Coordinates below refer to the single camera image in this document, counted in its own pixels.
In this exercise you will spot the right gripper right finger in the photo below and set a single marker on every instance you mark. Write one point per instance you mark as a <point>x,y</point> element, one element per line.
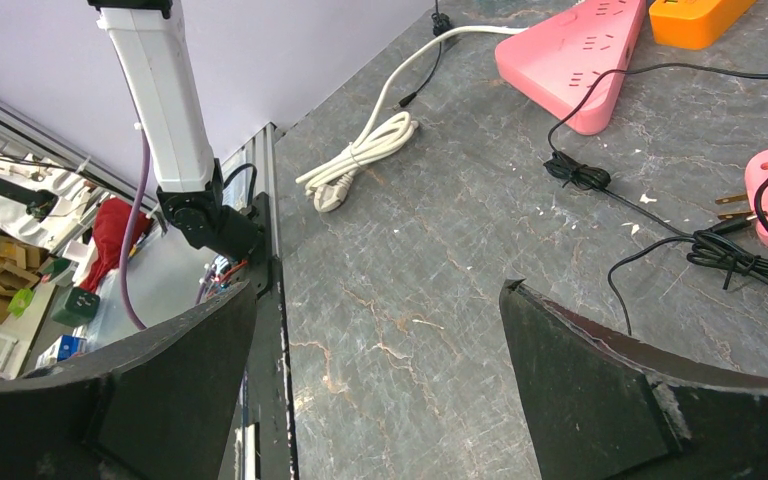
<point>602,405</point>

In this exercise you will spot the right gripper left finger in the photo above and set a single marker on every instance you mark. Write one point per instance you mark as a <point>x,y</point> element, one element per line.
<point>155,405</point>

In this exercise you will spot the pink power strip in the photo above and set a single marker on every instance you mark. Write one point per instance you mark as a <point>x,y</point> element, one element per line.
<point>555,62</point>

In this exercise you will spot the orange power strip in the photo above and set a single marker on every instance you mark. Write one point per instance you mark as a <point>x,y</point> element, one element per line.
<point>694,24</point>

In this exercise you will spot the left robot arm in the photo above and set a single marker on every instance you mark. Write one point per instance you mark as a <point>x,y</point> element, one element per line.
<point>150,42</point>

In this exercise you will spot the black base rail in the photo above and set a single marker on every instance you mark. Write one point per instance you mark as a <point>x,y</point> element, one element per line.
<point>262,438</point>

